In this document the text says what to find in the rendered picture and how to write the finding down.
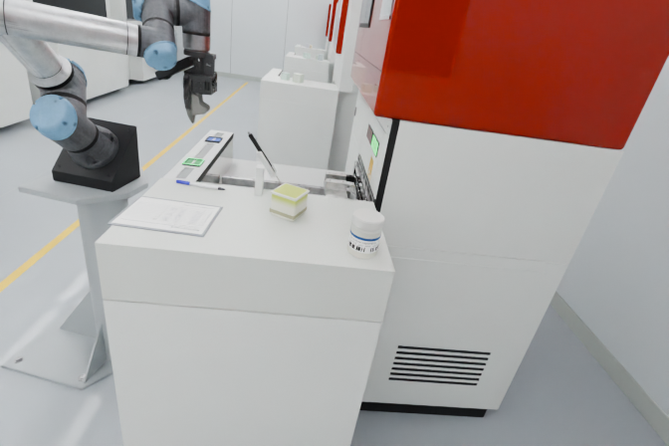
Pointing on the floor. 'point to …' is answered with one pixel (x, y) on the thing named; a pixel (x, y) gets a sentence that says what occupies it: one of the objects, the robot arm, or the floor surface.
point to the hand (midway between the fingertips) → (190, 117)
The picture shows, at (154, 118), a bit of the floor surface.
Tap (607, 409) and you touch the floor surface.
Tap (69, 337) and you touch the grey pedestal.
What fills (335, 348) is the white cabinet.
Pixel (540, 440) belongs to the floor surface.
